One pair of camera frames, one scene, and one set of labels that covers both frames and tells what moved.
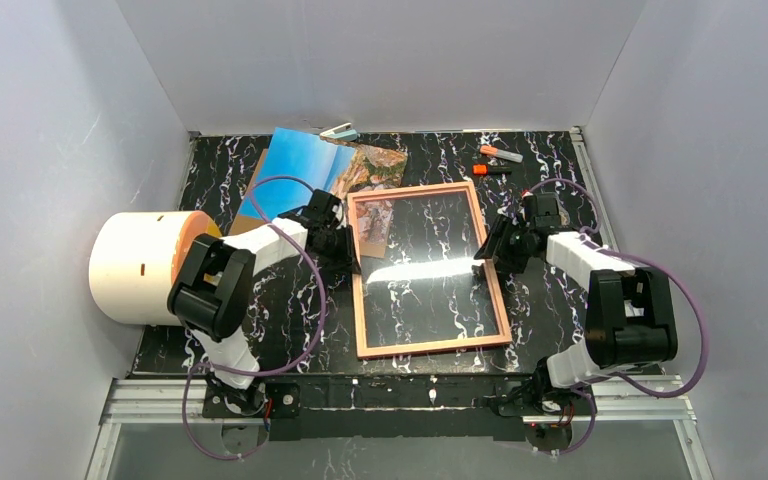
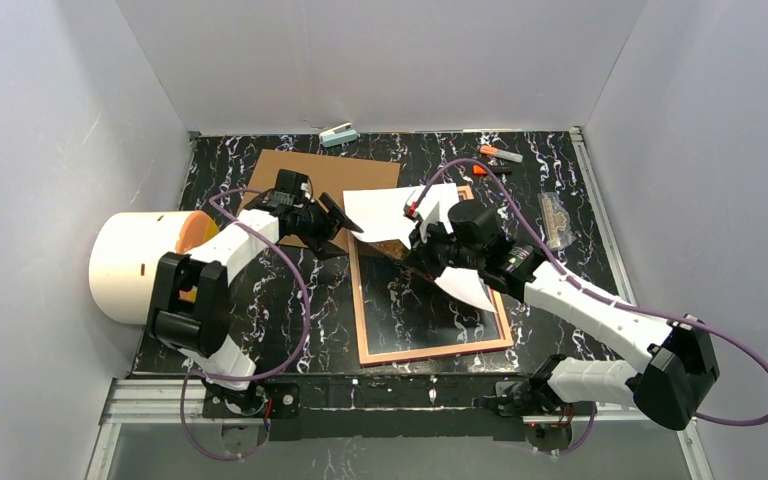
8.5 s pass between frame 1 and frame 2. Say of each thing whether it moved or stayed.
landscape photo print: moved
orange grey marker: stayed
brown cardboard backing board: moved
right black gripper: moved
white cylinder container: stayed
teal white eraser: stayed
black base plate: stayed
